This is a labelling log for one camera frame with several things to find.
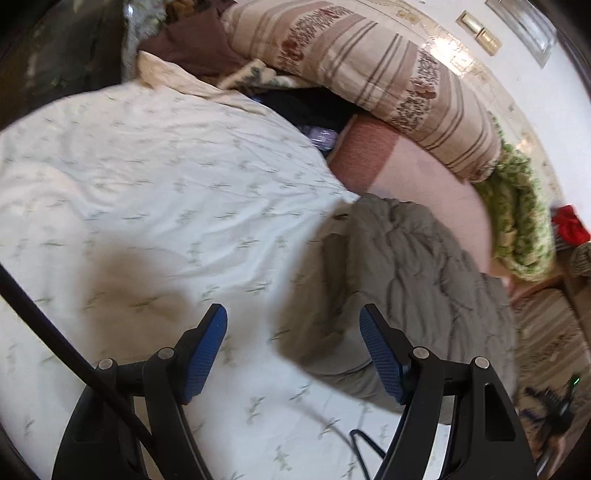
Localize black cable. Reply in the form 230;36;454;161
0;262;158;453

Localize gold wall switch pair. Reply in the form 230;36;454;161
456;11;502;56

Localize striped floral folded quilt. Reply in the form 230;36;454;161
221;1;502;182

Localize brown cloth pile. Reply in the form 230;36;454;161
138;1;249;78

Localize green white patterned blanket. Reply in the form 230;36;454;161
473;119;555;283

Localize pink maroon blanket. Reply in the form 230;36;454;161
328;114;515;292

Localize grey knitted cloth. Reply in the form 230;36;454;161
569;242;591;277

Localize red cloth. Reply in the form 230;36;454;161
552;205;590;247

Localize floral plastic bag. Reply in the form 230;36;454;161
121;0;166;82

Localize white leaf-print bed quilt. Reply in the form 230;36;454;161
1;56;399;479

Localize olive quilted hooded jacket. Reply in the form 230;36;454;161
277;194;518;412

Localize wall electrical panel box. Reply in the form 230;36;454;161
485;0;557;68

